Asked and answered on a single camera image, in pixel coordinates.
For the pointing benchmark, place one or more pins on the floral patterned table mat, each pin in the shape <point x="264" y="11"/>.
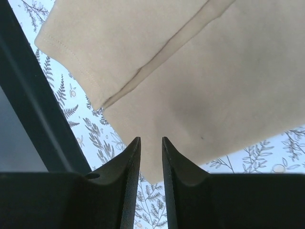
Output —
<point x="284" y="153"/>

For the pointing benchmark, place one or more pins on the beige t shirt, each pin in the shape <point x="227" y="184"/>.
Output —
<point x="213" y="76"/>

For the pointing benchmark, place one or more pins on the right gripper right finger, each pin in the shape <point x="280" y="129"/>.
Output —
<point x="196" y="199"/>

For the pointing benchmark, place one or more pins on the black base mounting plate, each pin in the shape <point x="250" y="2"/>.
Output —
<point x="27" y="90"/>

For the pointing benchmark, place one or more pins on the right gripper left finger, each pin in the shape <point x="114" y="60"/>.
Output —
<point x="102" y="199"/>

